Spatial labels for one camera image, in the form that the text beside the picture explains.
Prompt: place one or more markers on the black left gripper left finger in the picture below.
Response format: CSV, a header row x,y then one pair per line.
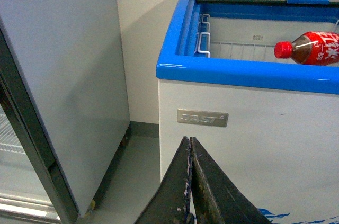
x,y
171,202

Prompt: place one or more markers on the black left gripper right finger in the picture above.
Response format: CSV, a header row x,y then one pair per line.
x,y
216,199

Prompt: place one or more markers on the red cola bottle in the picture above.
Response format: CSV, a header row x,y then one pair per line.
x,y
311,48

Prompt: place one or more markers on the grey upright display fridge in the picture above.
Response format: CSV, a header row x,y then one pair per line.
x,y
64,106

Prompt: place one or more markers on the silver SAST brand badge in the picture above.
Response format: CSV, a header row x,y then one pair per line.
x,y
203,118

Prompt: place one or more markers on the white blue chest freezer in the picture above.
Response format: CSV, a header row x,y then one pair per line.
x,y
280,145

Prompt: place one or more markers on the white wire freezer basket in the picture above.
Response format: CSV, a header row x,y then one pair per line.
x,y
253,39

